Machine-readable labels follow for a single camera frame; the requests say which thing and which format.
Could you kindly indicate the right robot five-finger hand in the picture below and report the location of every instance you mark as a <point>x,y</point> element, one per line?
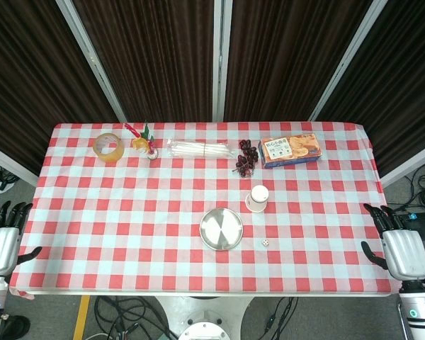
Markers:
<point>405,253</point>

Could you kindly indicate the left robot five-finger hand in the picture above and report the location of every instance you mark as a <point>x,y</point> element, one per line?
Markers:
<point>0,249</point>

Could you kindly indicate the small white die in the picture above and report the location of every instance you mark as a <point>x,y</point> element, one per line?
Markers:
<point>265,243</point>

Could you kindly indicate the white paper cup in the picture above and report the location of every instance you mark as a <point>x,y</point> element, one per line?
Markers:
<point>256,202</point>

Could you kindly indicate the round metal plate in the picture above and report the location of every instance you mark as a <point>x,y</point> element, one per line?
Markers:
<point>221,229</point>

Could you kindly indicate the black shoe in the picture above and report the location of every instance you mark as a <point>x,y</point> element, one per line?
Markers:
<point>16,327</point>

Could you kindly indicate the clear packing tape roll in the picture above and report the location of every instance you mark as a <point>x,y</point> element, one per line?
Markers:
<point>110,154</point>

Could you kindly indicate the red white checked tablecloth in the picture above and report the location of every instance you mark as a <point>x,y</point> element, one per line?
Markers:
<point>145,212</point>

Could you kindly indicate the orange blue biscuit box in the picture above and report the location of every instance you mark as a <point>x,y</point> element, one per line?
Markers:
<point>290,150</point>

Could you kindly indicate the dark corrugated partition panel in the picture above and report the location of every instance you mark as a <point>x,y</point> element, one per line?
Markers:
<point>156,60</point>
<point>403,88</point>
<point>28,78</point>
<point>280,60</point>

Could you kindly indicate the colourful feather shuttlecock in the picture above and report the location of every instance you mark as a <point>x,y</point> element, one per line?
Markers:
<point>141,142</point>

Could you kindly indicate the dark red grape bunch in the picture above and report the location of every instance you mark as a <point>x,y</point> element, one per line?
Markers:
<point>247,161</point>

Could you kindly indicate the bundle of clear straws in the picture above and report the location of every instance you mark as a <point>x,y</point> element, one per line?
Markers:
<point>198,148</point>

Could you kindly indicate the aluminium partition base rail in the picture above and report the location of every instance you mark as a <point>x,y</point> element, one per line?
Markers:
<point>411,161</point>
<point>10,161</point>

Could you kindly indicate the aluminium partition post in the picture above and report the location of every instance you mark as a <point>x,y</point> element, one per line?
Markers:
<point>347,60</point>
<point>220,60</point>
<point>92,60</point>

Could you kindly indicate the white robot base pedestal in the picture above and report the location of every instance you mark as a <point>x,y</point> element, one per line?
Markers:
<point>203,320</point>

